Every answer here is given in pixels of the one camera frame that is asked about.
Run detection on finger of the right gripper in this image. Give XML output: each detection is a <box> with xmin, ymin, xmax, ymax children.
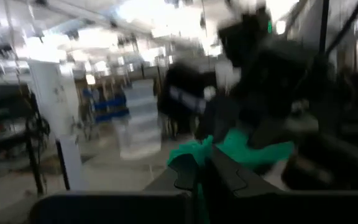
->
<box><xmin>196</xmin><ymin>96</ymin><xmax>242</xmax><ymax>144</ymax></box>
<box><xmin>247</xmin><ymin>119</ymin><xmax>293</xmax><ymax>150</ymax></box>

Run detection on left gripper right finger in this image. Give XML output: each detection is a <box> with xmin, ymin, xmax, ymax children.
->
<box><xmin>203</xmin><ymin>145</ymin><xmax>358</xmax><ymax>224</ymax></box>

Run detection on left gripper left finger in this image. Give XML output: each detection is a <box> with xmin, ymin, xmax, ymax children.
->
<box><xmin>29</xmin><ymin>154</ymin><xmax>198</xmax><ymax>224</ymax></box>

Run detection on teal elastic bandage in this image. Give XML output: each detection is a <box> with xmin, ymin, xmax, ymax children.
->
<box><xmin>166</xmin><ymin>128</ymin><xmax>295</xmax><ymax>224</ymax></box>

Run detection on white building column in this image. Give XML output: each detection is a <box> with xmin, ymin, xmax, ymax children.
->
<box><xmin>28</xmin><ymin>60</ymin><xmax>83</xmax><ymax>190</ymax></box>

